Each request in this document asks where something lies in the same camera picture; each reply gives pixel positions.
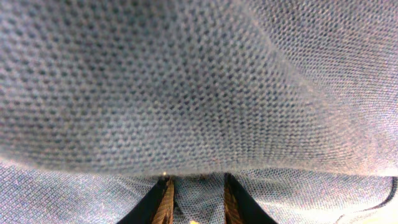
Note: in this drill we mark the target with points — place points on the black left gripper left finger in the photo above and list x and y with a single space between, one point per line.
156 207

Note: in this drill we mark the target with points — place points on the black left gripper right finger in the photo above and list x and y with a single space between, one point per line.
240 207

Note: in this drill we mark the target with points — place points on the blue polo shirt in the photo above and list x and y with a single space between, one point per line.
296 99

